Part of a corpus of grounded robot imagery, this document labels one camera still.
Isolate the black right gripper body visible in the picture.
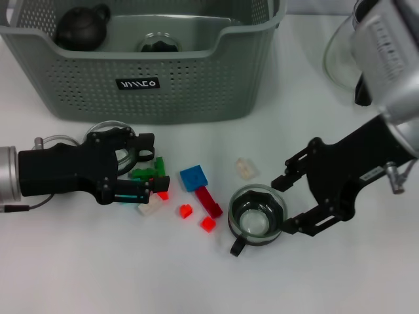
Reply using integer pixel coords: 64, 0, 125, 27
306, 114, 409, 222

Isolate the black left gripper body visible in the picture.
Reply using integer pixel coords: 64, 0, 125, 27
18, 133, 120, 204

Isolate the glass teacup with black handle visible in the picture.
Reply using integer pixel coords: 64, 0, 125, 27
84, 120, 155, 176
41, 134, 81, 148
136, 31, 182, 53
228, 183, 289, 258

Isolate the grey-green perforated storage bin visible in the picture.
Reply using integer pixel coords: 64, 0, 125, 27
0, 0, 289, 125

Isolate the dark green toy brick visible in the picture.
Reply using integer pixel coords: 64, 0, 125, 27
132, 166, 158, 180

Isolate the white toy brick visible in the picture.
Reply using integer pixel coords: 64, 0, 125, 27
137, 195, 164, 217

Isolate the blue square toy plate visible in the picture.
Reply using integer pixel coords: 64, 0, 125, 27
179, 165, 210, 193

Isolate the teal square toy plate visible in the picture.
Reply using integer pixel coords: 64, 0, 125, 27
115, 193, 142, 206

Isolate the translucent beige toy brick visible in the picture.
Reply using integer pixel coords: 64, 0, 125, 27
234, 157, 259, 180

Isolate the dark red long brick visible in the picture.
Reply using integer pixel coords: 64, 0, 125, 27
195, 186, 224, 219

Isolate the small red square brick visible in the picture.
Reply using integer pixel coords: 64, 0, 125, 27
200, 215, 217, 233

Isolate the dark clay teapot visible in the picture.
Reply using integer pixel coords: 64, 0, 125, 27
54, 3, 111, 52

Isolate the right gripper cable with connectors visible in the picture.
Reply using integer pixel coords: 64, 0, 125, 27
384, 160, 419, 194

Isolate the glass pitcher with black handle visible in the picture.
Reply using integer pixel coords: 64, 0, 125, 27
322, 0, 374, 107

